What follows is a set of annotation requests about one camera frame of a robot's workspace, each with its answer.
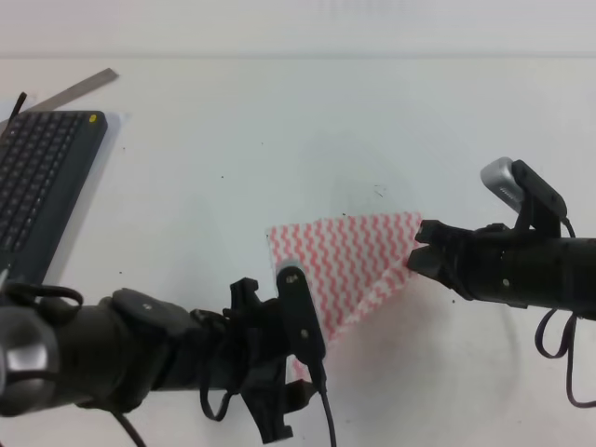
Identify black keyboard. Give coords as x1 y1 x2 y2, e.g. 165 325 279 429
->
1 111 108 283

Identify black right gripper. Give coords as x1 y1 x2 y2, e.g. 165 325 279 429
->
407 220 531 307

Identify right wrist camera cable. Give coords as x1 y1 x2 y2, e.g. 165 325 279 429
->
534 216 596 410

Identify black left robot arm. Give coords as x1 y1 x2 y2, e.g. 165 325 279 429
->
1 278 316 443

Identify metal ruler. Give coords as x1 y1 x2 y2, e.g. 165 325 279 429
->
1 69 119 133

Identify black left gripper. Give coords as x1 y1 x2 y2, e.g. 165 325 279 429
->
192 278 311 444

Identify pink white wavy towel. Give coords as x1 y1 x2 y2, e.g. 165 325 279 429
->
264 211 423 383

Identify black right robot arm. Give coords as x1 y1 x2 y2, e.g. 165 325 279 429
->
407 220 595 320

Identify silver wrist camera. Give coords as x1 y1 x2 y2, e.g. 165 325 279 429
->
276 262 326 365
481 157 567 238

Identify black cable tie end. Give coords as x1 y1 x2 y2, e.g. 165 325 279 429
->
7 92 27 123

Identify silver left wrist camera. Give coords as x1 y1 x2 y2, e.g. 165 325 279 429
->
276 262 326 365

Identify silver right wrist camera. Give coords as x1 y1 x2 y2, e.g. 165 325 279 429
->
481 157 567 238

